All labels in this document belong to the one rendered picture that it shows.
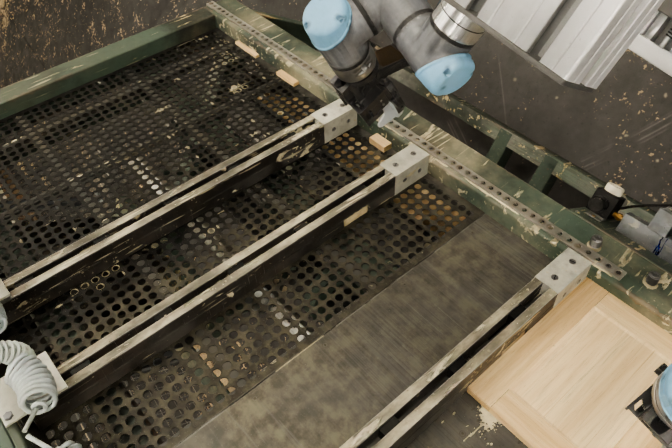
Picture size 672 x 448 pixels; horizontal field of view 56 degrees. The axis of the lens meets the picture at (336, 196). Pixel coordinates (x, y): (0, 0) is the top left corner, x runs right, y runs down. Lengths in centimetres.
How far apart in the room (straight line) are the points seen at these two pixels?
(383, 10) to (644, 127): 158
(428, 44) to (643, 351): 84
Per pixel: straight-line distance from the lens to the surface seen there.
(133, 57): 225
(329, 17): 96
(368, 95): 113
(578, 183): 230
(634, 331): 150
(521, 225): 159
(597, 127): 247
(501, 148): 241
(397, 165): 164
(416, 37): 93
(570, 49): 34
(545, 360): 140
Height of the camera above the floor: 234
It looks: 49 degrees down
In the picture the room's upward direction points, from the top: 93 degrees counter-clockwise
